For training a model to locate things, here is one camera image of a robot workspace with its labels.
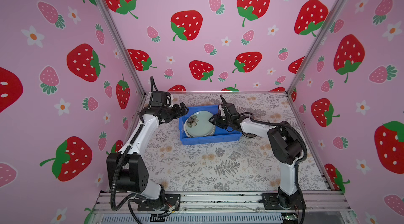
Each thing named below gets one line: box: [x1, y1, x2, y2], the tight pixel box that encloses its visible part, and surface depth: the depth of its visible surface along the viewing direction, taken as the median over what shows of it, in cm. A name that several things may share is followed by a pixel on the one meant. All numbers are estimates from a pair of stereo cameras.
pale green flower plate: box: [184, 110, 216, 138], surface depth 100 cm
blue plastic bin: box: [178, 105, 243, 146], surface depth 98 cm
